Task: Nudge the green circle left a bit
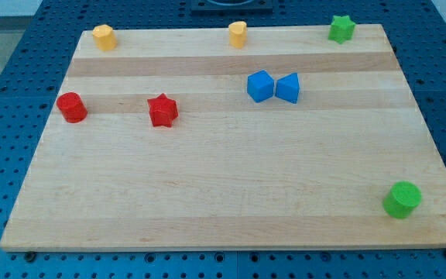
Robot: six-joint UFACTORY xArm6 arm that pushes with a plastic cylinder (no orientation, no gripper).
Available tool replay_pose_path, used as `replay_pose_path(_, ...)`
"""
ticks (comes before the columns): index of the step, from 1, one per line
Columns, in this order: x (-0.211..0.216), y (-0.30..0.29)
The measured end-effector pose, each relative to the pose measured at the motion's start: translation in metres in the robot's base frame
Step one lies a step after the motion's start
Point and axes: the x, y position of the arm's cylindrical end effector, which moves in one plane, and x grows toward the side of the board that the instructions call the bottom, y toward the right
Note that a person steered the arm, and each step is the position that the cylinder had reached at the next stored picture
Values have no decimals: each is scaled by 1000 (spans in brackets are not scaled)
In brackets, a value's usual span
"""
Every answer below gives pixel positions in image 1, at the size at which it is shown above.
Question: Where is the wooden board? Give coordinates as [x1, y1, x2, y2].
[0, 24, 446, 252]

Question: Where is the blue cube block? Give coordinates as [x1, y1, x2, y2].
[247, 70, 274, 103]

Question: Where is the red star block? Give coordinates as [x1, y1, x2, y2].
[147, 93, 178, 127]

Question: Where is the blue triangular prism block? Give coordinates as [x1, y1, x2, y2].
[275, 73, 300, 104]

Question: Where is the yellow heart block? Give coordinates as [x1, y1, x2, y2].
[228, 21, 247, 49]

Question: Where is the red cylinder block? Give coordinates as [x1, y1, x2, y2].
[57, 92, 87, 123]

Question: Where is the yellow hexagon block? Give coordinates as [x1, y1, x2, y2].
[92, 24, 117, 51]

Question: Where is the green star block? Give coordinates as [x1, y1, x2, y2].
[328, 15, 356, 44]

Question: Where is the green cylinder block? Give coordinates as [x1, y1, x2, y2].
[383, 181, 422, 219]

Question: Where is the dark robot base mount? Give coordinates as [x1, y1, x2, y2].
[187, 0, 274, 13]

